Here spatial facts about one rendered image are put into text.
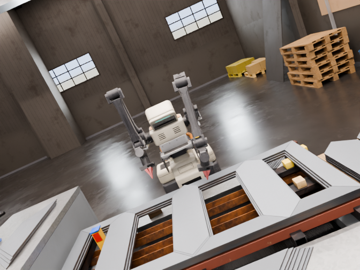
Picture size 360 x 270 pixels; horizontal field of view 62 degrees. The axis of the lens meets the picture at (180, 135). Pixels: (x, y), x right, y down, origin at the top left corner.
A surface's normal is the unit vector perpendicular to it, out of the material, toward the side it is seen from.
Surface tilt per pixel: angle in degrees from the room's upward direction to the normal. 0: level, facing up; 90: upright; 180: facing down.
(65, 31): 90
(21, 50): 90
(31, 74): 90
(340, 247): 0
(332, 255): 0
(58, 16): 90
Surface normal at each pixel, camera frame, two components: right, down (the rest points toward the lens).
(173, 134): 0.14, 0.35
